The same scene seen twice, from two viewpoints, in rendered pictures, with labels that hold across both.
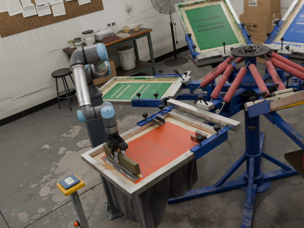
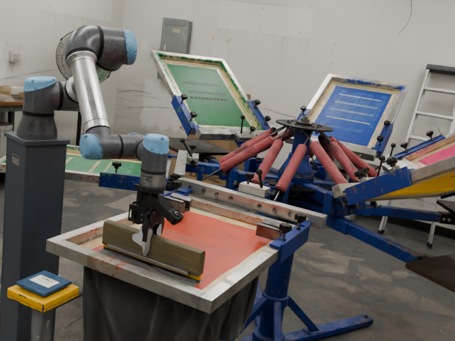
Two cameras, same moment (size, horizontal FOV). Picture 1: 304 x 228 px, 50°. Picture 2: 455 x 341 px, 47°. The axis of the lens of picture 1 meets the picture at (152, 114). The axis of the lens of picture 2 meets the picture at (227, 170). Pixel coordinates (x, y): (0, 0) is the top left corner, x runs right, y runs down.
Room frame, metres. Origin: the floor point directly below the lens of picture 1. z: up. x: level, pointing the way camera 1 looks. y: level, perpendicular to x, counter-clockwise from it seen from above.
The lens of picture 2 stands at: (0.31, 0.82, 1.63)
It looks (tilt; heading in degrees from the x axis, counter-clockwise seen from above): 13 degrees down; 330
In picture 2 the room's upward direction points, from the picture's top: 8 degrees clockwise
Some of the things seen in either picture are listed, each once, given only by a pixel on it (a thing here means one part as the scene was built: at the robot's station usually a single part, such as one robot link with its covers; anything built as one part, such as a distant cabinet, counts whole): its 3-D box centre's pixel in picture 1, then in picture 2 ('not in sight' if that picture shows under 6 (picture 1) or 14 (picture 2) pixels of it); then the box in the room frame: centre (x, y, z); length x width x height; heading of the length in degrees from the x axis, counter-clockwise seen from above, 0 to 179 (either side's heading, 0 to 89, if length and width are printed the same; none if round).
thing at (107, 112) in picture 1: (108, 116); (154, 153); (1.72, 0.25, 1.30); 0.09 x 0.08 x 0.11; 6
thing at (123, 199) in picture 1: (124, 196); (135, 333); (1.68, 0.27, 0.74); 0.45 x 0.03 x 0.43; 34
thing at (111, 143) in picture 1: (113, 139); (147, 204); (1.72, 0.25, 1.14); 0.09 x 0.08 x 0.12; 34
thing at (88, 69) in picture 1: (84, 73); (41, 93); (2.42, 0.46, 1.37); 0.13 x 0.12 x 0.14; 96
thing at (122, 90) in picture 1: (149, 81); (122, 151); (2.83, -0.03, 1.05); 1.08 x 0.61 x 0.23; 64
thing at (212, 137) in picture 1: (209, 143); (290, 241); (1.75, -0.33, 0.97); 0.30 x 0.05 x 0.07; 124
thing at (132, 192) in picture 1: (153, 145); (191, 238); (1.84, 0.03, 0.97); 0.79 x 0.58 x 0.04; 124
